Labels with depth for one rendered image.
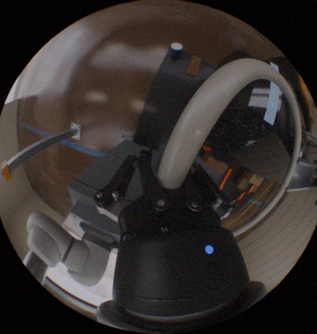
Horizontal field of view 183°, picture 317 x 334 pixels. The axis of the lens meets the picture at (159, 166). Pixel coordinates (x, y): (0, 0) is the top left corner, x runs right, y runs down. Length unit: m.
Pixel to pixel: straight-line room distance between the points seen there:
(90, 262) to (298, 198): 5.81
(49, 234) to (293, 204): 5.93
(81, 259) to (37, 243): 0.18
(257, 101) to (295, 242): 5.60
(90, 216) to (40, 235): 0.24
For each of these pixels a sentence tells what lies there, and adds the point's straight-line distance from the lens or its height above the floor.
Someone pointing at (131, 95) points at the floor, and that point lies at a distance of 1.08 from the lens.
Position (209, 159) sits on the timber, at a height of 0.14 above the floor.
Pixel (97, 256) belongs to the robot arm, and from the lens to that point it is 0.48.
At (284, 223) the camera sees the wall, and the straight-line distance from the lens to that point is 5.68.
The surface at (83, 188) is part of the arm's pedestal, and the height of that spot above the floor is 0.77.
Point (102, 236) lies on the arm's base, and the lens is 0.49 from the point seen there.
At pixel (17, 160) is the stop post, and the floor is 0.88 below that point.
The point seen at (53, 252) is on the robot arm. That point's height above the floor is 1.07.
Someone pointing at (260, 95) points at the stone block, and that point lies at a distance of 0.44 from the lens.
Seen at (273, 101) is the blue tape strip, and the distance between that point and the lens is 0.44.
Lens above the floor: 1.00
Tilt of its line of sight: 61 degrees down
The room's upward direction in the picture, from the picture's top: 175 degrees counter-clockwise
